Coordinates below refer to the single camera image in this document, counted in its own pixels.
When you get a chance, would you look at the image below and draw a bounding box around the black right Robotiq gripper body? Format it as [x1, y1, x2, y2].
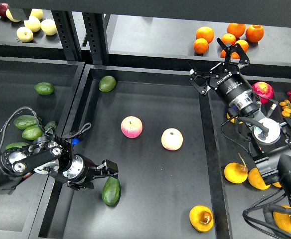
[209, 63, 259, 115]

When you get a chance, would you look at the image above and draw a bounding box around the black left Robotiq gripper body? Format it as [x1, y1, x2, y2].
[62, 154, 96, 188]

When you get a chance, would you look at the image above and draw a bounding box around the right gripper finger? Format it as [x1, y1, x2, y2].
[187, 60, 217, 95]
[216, 37, 251, 69]

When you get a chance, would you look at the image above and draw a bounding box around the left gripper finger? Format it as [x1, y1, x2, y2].
[70, 181, 94, 191]
[94, 160, 118, 179]

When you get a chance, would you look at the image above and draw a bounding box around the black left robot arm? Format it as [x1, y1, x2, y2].
[0, 106, 119, 195]

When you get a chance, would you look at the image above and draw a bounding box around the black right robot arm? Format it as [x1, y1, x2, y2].
[189, 39, 291, 239]

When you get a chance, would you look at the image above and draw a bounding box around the green avocado lower of cluster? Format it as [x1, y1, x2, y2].
[5, 142, 29, 150]

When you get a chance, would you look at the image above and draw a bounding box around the green avocado upper of cluster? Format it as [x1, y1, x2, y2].
[13, 115, 37, 130]

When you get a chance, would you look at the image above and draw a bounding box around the green avocado at tray corner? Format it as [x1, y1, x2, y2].
[99, 75, 117, 92]

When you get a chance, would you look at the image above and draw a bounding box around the yellow pear with long stem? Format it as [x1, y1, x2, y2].
[224, 153, 248, 184]

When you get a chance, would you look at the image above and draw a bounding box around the green avocado far left tray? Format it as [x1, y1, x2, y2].
[34, 82, 55, 95]

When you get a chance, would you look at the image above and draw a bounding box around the yellow pear middle right tray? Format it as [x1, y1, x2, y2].
[248, 167, 270, 190]

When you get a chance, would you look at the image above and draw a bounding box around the pale yellow pear front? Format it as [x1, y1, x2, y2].
[16, 26, 33, 42]

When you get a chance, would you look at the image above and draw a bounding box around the pale yellow pear middle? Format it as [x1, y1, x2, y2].
[23, 15, 41, 32]

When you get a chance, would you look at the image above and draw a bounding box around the orange front of group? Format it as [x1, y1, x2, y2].
[220, 50, 240, 59]

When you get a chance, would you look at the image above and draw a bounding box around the orange right of centre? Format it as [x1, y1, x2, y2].
[235, 39, 249, 53]

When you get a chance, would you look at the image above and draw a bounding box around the small orange centre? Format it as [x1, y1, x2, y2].
[221, 33, 237, 45]

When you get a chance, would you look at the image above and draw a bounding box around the orange top right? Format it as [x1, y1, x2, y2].
[245, 24, 265, 43]

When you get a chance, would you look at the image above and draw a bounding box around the red apple right tray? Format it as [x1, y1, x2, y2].
[252, 81, 274, 104]

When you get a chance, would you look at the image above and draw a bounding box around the orange top centre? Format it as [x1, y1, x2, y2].
[227, 23, 246, 38]

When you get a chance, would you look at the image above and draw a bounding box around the orange far left bottom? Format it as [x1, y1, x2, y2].
[193, 38, 209, 54]

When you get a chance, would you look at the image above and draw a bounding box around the orange far left top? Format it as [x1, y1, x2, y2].
[196, 26, 214, 44]

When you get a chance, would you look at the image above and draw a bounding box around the pink red apple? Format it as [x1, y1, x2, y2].
[121, 116, 143, 138]

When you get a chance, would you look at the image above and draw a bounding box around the black centre tray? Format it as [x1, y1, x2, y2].
[30, 65, 217, 239]

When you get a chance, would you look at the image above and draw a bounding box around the black tray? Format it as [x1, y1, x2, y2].
[198, 74, 291, 239]
[0, 57, 84, 239]
[30, 65, 217, 239]

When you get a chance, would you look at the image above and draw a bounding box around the pale peach apple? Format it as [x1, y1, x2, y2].
[161, 128, 183, 151]

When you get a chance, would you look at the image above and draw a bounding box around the black left tray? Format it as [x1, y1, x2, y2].
[0, 57, 84, 239]

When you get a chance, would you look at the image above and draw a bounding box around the black right tray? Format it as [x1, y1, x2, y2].
[198, 74, 291, 239]

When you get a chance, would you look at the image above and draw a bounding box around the dark green avocado by wall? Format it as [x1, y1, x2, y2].
[44, 120, 57, 134]

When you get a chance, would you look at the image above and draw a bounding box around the black perforated rack post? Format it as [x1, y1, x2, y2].
[82, 12, 109, 65]
[51, 10, 82, 61]

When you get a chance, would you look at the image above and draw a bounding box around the black perforated rack post left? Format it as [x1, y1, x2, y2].
[51, 10, 82, 61]

